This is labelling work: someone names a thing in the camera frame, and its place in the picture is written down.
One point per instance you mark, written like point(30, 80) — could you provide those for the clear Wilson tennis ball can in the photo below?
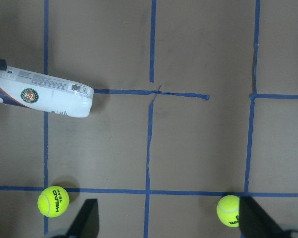
point(42, 92)

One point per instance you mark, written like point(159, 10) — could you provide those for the tennis ball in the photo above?
point(228, 210)
point(53, 201)

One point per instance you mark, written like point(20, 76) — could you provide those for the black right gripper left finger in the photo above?
point(86, 223)

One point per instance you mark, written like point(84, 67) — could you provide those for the tennis ball front right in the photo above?
point(228, 210)

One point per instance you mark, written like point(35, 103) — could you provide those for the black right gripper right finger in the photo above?
point(254, 222)

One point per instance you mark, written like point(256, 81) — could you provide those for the tennis ball centre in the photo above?
point(53, 201)

